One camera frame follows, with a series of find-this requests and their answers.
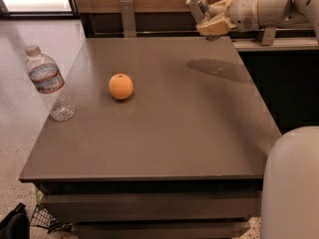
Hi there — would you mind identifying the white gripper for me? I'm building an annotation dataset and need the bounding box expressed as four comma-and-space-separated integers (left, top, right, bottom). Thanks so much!
196, 0, 259, 36

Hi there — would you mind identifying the silver blue redbull can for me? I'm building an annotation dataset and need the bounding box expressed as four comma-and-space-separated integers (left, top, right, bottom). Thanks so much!
186, 0, 213, 24

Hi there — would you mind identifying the orange fruit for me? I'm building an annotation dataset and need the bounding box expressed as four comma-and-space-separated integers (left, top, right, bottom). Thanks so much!
109, 74, 134, 100

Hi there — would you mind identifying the grey drawer cabinet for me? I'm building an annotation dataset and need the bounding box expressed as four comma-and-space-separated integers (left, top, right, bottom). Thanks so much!
20, 38, 280, 239

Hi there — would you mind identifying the clear plastic water bottle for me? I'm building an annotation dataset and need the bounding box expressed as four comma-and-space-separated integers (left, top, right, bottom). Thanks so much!
25, 45, 76, 121

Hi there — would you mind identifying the black bag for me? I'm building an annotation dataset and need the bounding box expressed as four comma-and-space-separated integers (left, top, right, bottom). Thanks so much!
0, 203, 30, 239

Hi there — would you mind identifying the right metal wall bracket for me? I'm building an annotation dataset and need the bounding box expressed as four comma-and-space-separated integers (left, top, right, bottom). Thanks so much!
259, 26, 277, 46

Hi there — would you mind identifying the metal wall bracket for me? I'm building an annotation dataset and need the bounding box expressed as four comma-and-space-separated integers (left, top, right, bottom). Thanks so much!
120, 0, 137, 38
259, 26, 277, 46

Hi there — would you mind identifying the left metal wall bracket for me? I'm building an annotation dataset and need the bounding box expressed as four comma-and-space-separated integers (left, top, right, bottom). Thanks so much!
120, 0, 137, 38

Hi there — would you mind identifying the black wire basket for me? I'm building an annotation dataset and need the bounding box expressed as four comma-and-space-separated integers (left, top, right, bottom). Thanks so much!
30, 205, 72, 233

